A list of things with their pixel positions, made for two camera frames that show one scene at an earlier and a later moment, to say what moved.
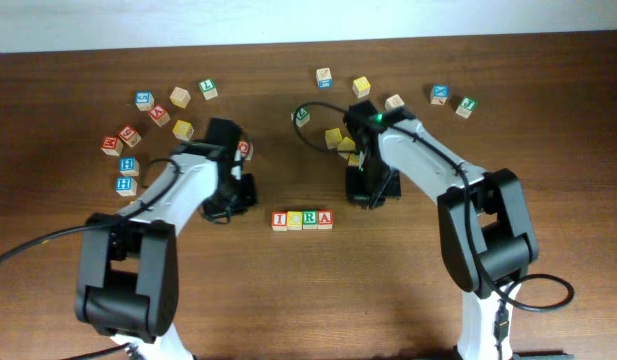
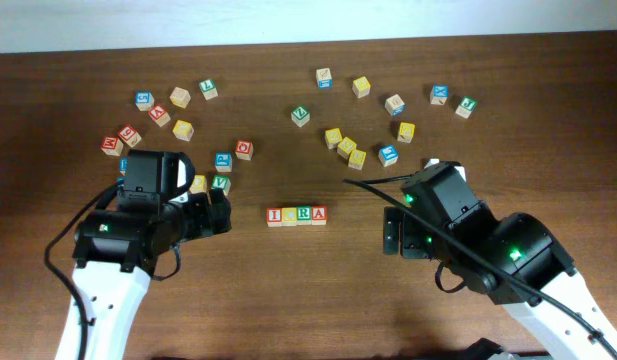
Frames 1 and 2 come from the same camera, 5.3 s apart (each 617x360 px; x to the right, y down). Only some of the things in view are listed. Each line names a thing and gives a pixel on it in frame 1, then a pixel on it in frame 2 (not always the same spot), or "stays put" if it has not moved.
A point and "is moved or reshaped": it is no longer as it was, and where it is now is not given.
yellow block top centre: [361, 87] stays put
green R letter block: [309, 219] is moved or reshaped
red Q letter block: [246, 148] stays put
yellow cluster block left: [333, 137] stays put
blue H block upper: [129, 166] stays put
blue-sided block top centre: [323, 78] stays put
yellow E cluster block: [354, 160] stays put
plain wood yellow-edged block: [180, 97] stays put
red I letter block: [280, 221] is moved or reshaped
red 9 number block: [129, 136] stays put
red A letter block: [325, 219] is moved or reshaped
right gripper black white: [355, 189] → [411, 246]
